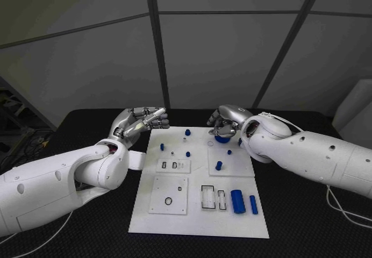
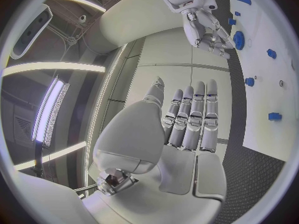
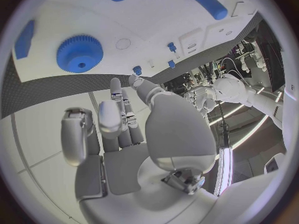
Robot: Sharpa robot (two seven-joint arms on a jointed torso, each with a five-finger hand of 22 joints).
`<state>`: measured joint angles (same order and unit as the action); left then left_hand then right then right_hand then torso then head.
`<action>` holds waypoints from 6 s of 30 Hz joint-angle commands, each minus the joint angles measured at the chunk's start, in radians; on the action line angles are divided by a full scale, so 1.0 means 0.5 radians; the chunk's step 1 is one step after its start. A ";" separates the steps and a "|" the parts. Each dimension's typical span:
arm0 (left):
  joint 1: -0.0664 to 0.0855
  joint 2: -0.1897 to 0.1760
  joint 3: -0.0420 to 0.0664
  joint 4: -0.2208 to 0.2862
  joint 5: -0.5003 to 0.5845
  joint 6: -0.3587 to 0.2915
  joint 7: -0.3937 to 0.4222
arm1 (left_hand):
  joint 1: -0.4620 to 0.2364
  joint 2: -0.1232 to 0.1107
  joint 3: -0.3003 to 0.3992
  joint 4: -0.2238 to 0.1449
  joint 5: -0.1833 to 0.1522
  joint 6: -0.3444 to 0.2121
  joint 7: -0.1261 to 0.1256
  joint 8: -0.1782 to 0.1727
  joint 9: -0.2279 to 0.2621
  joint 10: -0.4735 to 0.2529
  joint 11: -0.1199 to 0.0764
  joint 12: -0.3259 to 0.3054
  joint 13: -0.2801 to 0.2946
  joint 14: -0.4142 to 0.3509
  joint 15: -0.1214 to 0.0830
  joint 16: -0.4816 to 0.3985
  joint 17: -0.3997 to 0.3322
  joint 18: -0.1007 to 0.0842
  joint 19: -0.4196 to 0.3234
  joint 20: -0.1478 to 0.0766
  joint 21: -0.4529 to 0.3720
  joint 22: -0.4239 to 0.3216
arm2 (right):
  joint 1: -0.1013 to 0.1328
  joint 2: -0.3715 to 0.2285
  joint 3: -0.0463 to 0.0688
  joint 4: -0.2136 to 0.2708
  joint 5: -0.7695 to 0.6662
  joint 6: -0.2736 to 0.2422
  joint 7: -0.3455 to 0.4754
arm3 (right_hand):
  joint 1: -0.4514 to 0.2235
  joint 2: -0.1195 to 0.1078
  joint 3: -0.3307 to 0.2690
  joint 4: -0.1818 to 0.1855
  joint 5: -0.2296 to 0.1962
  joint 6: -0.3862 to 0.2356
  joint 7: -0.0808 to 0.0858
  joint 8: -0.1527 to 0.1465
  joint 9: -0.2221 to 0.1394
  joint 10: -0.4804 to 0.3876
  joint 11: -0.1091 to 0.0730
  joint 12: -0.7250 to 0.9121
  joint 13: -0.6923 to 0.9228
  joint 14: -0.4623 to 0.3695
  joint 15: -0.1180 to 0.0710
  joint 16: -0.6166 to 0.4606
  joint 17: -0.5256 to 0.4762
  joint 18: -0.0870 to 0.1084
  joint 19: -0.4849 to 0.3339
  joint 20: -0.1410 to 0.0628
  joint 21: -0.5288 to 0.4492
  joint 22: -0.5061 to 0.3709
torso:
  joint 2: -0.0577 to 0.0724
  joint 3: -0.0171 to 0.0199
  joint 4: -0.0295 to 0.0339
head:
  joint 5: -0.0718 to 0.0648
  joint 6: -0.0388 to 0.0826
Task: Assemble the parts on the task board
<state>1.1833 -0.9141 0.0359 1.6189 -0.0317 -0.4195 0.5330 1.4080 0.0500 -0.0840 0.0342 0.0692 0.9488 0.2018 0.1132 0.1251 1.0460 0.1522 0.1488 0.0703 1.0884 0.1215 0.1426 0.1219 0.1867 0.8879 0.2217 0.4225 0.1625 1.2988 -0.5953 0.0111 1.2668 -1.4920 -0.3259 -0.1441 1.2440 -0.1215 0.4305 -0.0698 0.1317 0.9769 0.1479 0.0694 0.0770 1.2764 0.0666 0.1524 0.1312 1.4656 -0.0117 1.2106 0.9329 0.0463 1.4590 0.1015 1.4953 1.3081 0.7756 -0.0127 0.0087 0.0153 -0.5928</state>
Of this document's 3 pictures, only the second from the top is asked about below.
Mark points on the small blue peg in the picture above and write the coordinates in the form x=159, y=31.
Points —
x=237, y=13

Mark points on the blue gear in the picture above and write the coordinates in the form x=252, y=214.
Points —
x=238, y=40

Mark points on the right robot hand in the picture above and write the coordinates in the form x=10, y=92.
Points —
x=198, y=31

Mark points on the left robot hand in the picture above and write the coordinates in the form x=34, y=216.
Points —
x=144, y=134

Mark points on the glowing light bar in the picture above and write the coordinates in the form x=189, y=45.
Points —
x=48, y=108

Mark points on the blue ribbed peg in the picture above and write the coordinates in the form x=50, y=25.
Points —
x=249, y=81

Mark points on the black lamp stand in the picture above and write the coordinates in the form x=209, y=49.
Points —
x=38, y=158

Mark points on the blue plug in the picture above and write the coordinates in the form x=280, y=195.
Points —
x=271, y=53

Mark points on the white task board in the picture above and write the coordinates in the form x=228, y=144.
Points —
x=264, y=97

